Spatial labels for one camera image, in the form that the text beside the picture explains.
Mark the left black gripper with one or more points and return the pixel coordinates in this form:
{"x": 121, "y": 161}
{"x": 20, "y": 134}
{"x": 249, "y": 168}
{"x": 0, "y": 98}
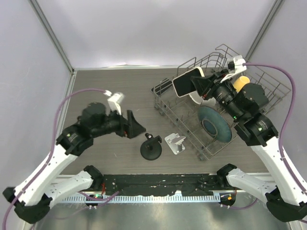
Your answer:
{"x": 130, "y": 127}

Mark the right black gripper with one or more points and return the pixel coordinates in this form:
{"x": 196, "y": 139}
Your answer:
{"x": 202, "y": 84}

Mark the white cased smartphone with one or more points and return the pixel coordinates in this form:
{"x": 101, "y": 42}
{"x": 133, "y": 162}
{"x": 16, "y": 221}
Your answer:
{"x": 182, "y": 84}

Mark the black round phone stand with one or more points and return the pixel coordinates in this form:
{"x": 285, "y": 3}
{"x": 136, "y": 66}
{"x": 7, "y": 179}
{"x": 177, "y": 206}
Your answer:
{"x": 151, "y": 148}

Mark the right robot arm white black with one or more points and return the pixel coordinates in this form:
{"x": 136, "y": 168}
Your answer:
{"x": 285, "y": 198}

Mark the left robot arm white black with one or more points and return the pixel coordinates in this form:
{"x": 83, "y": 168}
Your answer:
{"x": 35, "y": 197}

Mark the silver phone stand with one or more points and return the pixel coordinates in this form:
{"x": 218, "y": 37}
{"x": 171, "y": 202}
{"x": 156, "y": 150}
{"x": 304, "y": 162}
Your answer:
{"x": 175, "y": 143}

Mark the white plate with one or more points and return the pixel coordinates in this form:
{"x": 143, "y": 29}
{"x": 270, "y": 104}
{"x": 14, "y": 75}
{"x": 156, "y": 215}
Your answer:
{"x": 200, "y": 101}

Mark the yellow mug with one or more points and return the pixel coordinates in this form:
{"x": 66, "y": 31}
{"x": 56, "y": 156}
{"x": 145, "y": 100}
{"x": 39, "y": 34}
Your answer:
{"x": 240, "y": 83}

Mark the blue ceramic plate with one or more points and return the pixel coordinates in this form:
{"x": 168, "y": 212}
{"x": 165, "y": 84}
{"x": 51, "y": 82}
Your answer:
{"x": 214, "y": 124}

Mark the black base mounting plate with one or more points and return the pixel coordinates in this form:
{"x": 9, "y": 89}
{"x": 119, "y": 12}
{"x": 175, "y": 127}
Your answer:
{"x": 164, "y": 184}

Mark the grey wire dish rack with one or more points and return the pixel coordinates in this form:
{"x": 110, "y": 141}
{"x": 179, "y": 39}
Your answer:
{"x": 183, "y": 112}

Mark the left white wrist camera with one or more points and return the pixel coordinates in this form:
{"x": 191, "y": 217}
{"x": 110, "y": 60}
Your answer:
{"x": 114, "y": 102}

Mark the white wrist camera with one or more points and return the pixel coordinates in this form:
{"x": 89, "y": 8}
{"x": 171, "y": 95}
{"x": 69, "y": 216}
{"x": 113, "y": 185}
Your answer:
{"x": 114, "y": 102}
{"x": 235, "y": 66}

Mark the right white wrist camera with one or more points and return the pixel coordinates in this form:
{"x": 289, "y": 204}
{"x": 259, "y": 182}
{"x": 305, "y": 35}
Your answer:
{"x": 235, "y": 66}

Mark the slotted cable duct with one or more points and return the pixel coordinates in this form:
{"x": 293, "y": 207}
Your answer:
{"x": 176, "y": 198}

